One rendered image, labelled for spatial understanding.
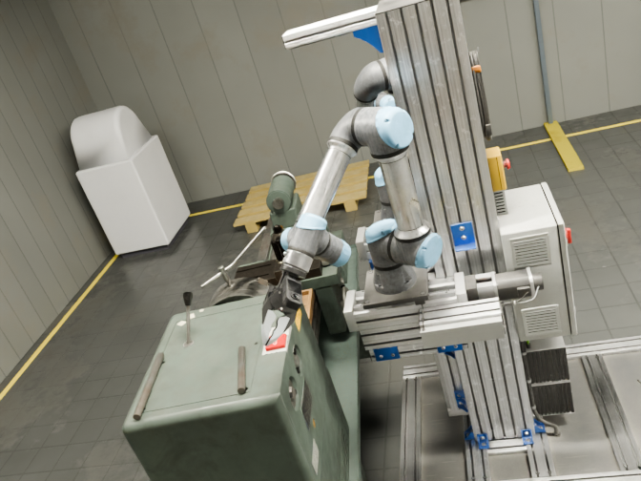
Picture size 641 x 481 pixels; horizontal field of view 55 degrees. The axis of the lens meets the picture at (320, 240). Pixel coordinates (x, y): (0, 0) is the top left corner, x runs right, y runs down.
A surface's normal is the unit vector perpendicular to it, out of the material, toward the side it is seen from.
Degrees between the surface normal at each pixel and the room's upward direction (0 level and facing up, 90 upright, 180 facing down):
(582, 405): 0
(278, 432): 90
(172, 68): 90
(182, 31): 90
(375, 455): 0
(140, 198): 90
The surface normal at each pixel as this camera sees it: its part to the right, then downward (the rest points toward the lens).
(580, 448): -0.28, -0.85
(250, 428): -0.05, 0.47
